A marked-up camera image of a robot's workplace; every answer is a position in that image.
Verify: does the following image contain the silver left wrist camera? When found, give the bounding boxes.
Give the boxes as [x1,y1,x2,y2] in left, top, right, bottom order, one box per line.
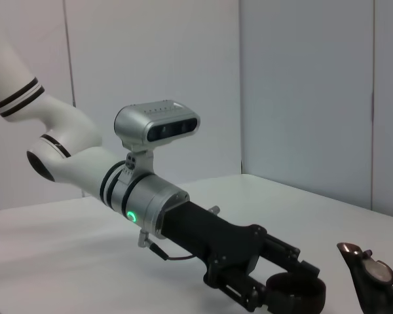
[113,99,201,184]

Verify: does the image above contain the left gripper cable with connectors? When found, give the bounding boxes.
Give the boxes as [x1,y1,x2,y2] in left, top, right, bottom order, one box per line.
[137,205,221,262]

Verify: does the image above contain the small dark teacup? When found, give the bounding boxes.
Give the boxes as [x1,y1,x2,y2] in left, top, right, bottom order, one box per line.
[265,273,327,314]

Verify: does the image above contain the black round teapot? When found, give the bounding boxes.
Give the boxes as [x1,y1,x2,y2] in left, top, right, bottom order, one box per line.
[336,241,393,314]

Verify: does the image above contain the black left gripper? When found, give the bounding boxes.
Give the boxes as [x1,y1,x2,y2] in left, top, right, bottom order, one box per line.
[160,200,321,312]

